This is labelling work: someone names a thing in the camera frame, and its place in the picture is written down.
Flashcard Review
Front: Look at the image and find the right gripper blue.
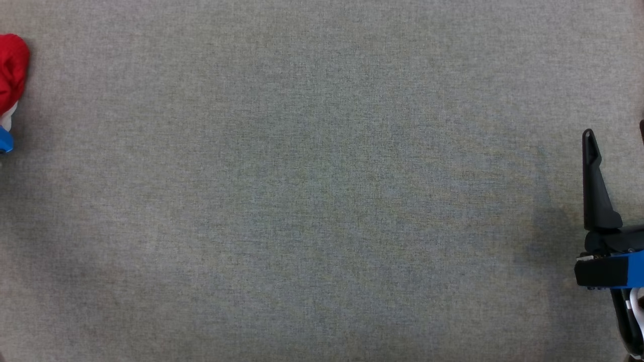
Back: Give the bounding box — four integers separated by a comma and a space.
575, 120, 644, 292

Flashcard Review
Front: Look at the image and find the crumpled red garment, white hem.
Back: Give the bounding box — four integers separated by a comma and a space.
0, 34, 31, 132

